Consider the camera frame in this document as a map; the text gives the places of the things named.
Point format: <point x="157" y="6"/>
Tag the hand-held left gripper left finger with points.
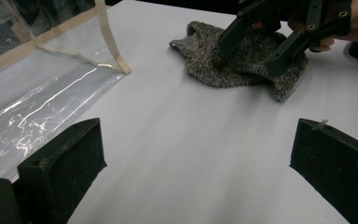
<point x="62" y="168"/>

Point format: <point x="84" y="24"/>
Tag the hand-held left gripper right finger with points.
<point x="338" y="168"/>

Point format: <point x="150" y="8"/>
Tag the grey fuzzy knit toy sweater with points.
<point x="211" y="62"/>

